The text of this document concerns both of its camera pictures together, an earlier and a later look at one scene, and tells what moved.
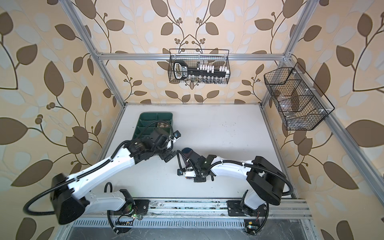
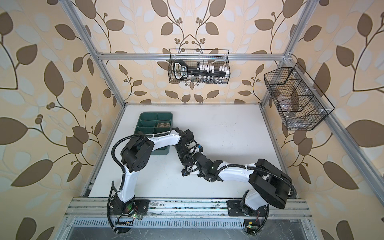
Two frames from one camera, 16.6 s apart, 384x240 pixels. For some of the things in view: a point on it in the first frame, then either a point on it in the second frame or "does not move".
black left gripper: x=169 y=154 → x=184 y=161
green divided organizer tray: x=148 y=121 does not move
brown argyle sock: x=162 y=124 does not move
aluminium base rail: x=165 y=213 does not move
